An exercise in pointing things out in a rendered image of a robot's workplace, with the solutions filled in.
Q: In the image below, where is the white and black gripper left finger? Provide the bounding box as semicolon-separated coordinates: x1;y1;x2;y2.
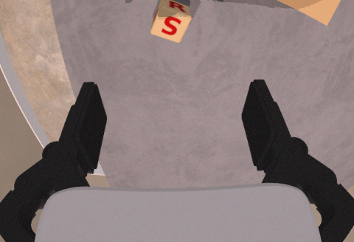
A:
0;82;107;242

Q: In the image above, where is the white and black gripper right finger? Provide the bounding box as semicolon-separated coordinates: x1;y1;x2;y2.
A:
242;80;354;242

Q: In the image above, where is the tan wooden letter block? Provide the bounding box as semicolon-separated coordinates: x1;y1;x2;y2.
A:
150;0;192;43

